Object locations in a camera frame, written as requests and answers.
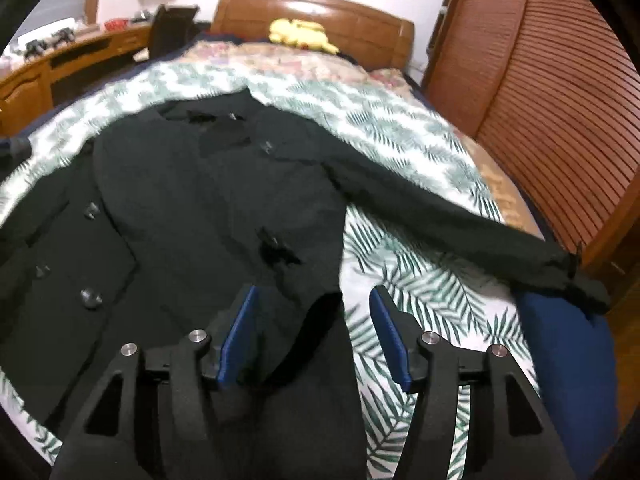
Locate wooden louvered wardrobe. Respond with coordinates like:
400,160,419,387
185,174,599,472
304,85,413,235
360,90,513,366
422,0,640,311

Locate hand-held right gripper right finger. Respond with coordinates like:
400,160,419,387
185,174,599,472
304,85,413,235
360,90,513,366
368,285,572,480

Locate black game controllers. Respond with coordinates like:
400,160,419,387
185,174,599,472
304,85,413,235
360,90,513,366
24,31,77,55

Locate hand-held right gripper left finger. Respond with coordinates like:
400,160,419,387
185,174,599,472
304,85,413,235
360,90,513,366
50,285,261,480

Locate navy blue bed sheet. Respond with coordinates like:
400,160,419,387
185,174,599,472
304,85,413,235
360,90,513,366
515,287,620,472

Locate leaf print blanket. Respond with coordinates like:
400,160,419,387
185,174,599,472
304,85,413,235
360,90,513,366
0,52,543,480

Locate wooden headboard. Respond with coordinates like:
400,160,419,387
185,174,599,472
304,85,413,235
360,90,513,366
210,0,417,72

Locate black coat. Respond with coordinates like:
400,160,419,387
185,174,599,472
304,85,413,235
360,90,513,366
0,87,612,480

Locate yellow plush toy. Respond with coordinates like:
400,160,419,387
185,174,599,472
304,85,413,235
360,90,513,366
268,18,341,54

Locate wooden desk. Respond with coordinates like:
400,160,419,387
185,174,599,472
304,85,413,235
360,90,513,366
0,22,156,136

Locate floral quilt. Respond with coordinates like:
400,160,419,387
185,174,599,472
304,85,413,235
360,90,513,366
180,40,546,241

